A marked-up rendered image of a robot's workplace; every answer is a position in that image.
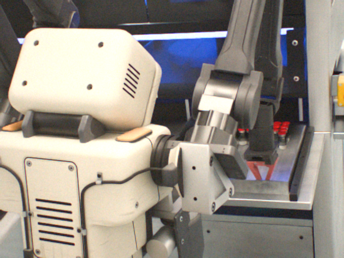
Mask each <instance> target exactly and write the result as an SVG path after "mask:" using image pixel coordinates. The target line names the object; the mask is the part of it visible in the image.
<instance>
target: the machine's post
mask: <svg viewBox="0 0 344 258"><path fill-rule="evenodd" d="M305 17H306V29H305V31H306V59H307V87H308V89H307V101H308V126H313V127H314V133H325V143H324V149H323V152H322V158H321V163H320V168H319V173H318V178H317V183H316V189H315V194H314V199H313V204H312V211H313V235H314V253H315V258H337V240H336V218H335V196H334V169H333V131H332V87H331V76H332V65H331V0H305Z"/></svg>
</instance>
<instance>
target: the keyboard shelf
mask: <svg viewBox="0 0 344 258"><path fill-rule="evenodd" d="M20 221H21V216H20V215H19V214H18V213H17V212H7V213H6V215H5V216H4V217H3V218H2V219H1V220H0V245H1V244H2V243H3V241H4V240H5V239H6V238H7V237H8V236H9V234H10V233H11V232H12V231H13V229H14V228H15V227H16V225H18V224H19V222H20Z"/></svg>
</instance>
